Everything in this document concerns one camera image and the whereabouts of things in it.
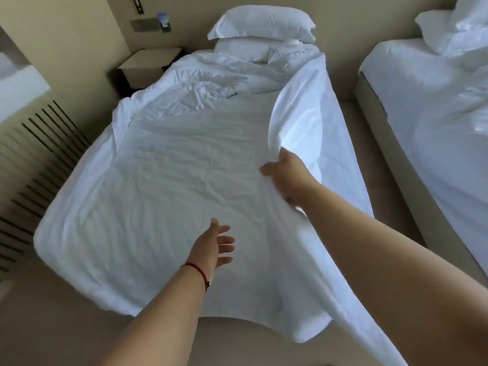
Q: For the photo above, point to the rumpled white blanket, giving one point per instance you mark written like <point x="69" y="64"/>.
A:
<point x="461" y="28"/>

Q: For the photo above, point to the person's right thumb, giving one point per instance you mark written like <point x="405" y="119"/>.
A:
<point x="268" y="170"/>

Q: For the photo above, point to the grey wall switch panel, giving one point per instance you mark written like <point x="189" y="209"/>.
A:
<point x="146" y="24"/>

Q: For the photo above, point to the white sheeted mattress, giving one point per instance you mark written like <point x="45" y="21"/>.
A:
<point x="438" y="121"/>

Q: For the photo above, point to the metal wall bar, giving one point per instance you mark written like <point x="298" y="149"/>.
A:
<point x="138" y="3"/>

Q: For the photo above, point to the dark bedside table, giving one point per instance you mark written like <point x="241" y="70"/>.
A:
<point x="150" y="62"/>

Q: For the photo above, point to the slatted radiator cover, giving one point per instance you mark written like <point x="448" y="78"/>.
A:
<point x="34" y="156"/>

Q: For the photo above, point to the flat white pillow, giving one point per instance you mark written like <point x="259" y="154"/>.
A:
<point x="244" y="49"/>

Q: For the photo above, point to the beige bed base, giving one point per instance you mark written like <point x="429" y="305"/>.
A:
<point x="400" y="171"/>

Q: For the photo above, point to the person's left little finger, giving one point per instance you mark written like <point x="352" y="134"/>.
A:
<point x="225" y="261"/>

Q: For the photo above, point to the white bed sheet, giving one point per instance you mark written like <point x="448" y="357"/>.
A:
<point x="164" y="194"/>

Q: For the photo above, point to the crumpled white duvet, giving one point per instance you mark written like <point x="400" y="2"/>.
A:
<point x="228" y="70"/>

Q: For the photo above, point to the person's right forearm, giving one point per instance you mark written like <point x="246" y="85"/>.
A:
<point x="389" y="278"/>

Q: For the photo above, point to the blue key card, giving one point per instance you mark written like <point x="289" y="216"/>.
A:
<point x="163" y="19"/>

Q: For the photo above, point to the person's left hand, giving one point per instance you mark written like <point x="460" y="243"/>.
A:
<point x="204" y="249"/>

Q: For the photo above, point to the person's left middle finger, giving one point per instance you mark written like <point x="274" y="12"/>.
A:
<point x="228" y="240"/>

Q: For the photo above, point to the plump white pillow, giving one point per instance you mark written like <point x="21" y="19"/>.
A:
<point x="263" y="22"/>

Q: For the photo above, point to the person's left thumb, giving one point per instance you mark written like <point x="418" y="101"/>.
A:
<point x="215" y="222"/>

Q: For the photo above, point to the white window ledge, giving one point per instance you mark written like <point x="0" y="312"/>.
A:
<point x="21" y="89"/>

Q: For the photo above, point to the person's left forearm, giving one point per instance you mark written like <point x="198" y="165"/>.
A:
<point x="160" y="320"/>

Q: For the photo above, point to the person's right hand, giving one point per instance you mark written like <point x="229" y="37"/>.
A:
<point x="291" y="177"/>

